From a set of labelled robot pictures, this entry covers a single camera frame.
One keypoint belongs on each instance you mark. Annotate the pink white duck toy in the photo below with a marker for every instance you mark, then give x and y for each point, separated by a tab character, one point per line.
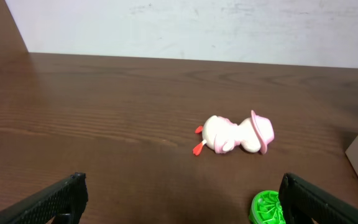
221	135

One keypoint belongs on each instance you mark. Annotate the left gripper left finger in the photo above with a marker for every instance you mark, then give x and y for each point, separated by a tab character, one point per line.
62	202

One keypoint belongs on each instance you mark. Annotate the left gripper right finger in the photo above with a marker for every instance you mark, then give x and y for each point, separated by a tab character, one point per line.
303	202

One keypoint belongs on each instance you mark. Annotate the green round plastic toy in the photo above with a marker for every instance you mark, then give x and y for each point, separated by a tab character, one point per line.
266	208

